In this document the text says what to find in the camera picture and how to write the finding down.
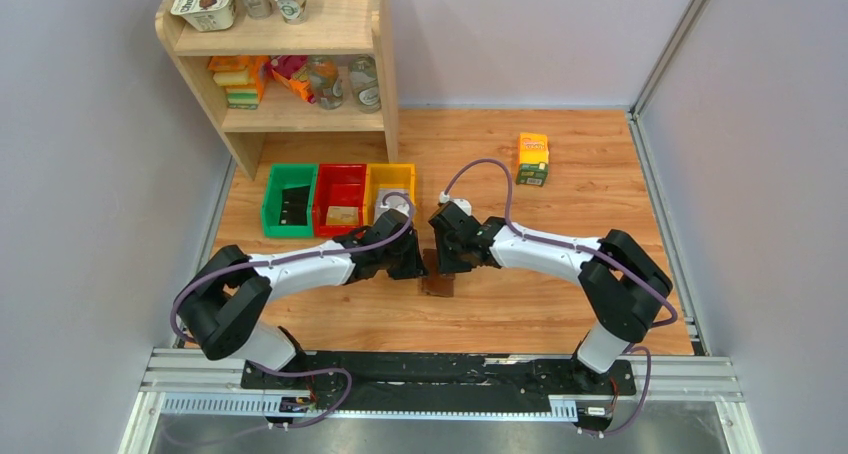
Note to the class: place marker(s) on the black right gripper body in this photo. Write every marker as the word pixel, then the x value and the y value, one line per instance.
pixel 456 246

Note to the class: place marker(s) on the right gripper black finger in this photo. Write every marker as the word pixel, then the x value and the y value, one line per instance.
pixel 464 262
pixel 441 257

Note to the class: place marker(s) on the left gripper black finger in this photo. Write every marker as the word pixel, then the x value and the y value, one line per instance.
pixel 396 266
pixel 412 263

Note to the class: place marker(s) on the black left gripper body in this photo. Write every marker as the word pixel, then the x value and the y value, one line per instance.
pixel 383 257

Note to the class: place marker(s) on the brown leather card holder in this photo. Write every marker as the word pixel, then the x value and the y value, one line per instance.
pixel 434 283

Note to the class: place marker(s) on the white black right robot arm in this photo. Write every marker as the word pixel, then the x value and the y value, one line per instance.
pixel 624 286

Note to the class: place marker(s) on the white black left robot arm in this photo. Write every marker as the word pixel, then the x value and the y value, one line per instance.
pixel 222 305

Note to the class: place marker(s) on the tan card in red bin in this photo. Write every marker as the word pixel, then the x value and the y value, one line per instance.
pixel 342 216

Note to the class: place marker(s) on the black cards in green bin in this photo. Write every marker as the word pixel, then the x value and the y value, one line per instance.
pixel 294 207

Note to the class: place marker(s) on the yellow plastic bin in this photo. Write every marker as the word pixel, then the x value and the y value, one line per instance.
pixel 383 178

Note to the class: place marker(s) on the red plastic bin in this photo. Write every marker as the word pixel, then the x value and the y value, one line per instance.
pixel 341 185

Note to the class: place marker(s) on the orange green carton box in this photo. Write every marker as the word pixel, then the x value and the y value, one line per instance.
pixel 533 160

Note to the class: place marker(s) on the green plastic bin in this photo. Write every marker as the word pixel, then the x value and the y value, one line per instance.
pixel 283 176

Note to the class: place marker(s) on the right glass jar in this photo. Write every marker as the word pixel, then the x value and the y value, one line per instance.
pixel 364 82

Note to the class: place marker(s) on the glass jar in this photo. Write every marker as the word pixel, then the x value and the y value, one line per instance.
pixel 364 82
pixel 325 81

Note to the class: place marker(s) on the left glass jar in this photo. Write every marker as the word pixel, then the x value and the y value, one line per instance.
pixel 325 81

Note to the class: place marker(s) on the orange pink snack bag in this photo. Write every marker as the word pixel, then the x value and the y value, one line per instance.
pixel 292 72

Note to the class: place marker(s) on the stack of sponges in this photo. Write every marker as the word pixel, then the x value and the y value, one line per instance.
pixel 242 77

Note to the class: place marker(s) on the wooden shelf unit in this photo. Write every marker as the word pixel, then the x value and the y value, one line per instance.
pixel 335 29

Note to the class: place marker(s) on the yoghurt tub with chocolate label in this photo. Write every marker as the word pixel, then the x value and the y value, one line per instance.
pixel 206 15

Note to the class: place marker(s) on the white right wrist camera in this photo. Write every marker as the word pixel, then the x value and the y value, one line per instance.
pixel 463 204

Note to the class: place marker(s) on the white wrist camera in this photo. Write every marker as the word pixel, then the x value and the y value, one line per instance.
pixel 463 204
pixel 392 201

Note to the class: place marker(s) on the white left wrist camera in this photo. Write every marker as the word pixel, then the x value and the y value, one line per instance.
pixel 392 201

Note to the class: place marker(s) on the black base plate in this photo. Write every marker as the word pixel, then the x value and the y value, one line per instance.
pixel 443 382

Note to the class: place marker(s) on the aluminium frame rail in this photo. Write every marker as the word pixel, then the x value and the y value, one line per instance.
pixel 682 404

